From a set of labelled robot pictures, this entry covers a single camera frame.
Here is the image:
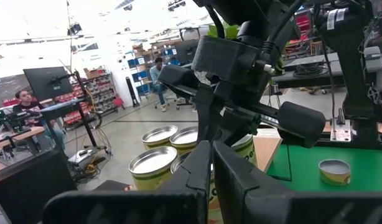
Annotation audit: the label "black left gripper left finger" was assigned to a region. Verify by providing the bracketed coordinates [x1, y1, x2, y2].
[162, 140, 213, 224]

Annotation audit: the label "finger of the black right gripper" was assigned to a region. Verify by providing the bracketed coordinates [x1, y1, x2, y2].
[218, 107, 260, 147]
[193, 93, 225, 144]

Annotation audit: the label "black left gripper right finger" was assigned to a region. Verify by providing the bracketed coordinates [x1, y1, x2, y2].
[213, 141, 291, 224]

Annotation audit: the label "tall green pears can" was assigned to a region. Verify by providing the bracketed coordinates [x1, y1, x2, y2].
[231, 133, 259, 167]

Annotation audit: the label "tall can orange label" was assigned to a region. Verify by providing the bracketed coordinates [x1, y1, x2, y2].
[169, 126, 200, 156]

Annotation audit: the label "tall can yellow label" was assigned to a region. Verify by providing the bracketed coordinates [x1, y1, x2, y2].
[128, 145, 179, 191]

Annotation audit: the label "tall can red label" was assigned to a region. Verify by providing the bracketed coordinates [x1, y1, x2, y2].
[141, 124, 179, 152]

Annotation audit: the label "short mushroom can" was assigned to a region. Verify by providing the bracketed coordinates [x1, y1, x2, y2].
[317, 158, 352, 187]

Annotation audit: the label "wooden shelf black legs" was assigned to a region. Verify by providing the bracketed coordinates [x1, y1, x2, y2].
[252, 127, 293, 183]

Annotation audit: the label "black equipment cart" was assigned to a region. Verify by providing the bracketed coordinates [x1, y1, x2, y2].
[271, 51, 347, 91]

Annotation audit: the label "office chair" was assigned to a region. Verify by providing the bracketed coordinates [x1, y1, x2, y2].
[153, 90, 179, 110]

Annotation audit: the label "person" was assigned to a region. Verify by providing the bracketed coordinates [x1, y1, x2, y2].
[12, 89, 67, 150]
[149, 57, 170, 113]

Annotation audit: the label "black floor-standing tower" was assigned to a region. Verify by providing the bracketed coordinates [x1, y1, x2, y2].
[125, 77, 141, 108]

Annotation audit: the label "green table mat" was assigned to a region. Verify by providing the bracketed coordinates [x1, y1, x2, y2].
[267, 143, 382, 194]

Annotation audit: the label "blue storage bins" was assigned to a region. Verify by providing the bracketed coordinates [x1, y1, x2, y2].
[127, 55, 151, 94]

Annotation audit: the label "storage rack red bins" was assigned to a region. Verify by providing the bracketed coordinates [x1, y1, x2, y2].
[54, 73, 120, 125]

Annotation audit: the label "black monitor stand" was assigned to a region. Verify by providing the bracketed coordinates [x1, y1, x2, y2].
[38, 70, 113, 162]

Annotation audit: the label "cardboard box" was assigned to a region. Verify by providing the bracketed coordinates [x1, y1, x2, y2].
[83, 67, 101, 80]

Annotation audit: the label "black monitor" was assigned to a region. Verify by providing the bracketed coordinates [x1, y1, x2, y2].
[22, 66, 74, 102]

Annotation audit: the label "black cabinet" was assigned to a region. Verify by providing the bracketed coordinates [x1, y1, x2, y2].
[0, 149, 78, 224]

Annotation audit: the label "wooden desk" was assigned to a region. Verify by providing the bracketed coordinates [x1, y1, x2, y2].
[0, 126, 45, 150]

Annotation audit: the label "black aluminium frame rail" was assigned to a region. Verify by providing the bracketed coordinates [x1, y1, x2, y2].
[314, 136, 382, 152]

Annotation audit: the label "silver mounting bracket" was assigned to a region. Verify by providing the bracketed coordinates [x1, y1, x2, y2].
[330, 107, 352, 142]

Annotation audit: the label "coiled black cable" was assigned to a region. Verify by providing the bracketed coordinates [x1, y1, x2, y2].
[292, 62, 330, 78]

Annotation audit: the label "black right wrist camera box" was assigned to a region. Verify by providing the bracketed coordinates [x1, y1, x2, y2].
[190, 35, 274, 86]

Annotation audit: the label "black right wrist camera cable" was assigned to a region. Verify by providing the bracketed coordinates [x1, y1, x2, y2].
[259, 0, 304, 63]

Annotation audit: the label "black ceiling-mounted camera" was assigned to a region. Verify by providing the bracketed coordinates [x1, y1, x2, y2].
[67, 22, 83, 35]

